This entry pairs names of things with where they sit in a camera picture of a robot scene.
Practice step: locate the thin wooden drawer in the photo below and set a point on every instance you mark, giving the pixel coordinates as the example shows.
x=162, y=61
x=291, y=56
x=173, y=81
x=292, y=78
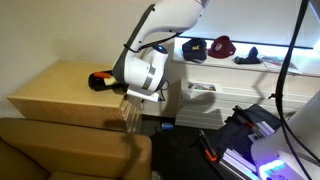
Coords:
x=133, y=104

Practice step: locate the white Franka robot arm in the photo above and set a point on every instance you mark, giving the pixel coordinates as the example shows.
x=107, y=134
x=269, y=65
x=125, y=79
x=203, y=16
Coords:
x=166, y=16

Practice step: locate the light wooden drawer cabinet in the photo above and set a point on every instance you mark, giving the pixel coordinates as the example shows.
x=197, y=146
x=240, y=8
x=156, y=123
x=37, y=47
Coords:
x=66, y=90

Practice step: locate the small blue object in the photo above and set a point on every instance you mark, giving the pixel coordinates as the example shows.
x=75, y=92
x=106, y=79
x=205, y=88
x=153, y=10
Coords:
x=167, y=126

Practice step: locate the small photo booklet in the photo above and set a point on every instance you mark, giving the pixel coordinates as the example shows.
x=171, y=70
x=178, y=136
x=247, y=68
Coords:
x=201, y=87

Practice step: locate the yellow sticky note pad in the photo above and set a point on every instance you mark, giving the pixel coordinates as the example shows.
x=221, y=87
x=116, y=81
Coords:
x=110, y=81

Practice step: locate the navy baseball cap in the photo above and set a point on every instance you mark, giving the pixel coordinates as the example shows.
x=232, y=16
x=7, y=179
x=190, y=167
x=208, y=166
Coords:
x=194, y=49

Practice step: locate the orange marker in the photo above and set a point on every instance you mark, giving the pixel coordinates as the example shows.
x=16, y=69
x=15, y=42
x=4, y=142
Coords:
x=101, y=74

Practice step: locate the maroon baseball cap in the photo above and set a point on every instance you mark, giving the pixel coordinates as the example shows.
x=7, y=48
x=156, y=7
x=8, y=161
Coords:
x=221, y=46

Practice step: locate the orange black clamp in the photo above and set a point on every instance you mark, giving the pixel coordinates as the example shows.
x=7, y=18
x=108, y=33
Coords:
x=208, y=148

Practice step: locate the white window sill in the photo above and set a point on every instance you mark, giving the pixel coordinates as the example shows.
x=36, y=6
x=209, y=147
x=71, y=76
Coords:
x=243, y=61

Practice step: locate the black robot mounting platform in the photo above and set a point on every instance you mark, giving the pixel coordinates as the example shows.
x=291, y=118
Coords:
x=233, y=140

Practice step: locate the black red clamp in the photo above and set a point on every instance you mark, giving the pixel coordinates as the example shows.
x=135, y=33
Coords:
x=248, y=120

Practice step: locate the brown leather sofa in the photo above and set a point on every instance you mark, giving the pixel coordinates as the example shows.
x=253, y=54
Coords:
x=73, y=150

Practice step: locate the printed magazine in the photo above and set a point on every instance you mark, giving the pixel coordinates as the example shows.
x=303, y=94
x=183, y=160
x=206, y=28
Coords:
x=280, y=64

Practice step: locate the grey window roller blind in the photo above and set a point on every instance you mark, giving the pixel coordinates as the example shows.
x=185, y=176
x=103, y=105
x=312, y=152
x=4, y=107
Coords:
x=260, y=16

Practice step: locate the aluminium extrusion rail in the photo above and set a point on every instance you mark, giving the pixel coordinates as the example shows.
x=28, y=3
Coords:
x=236, y=163

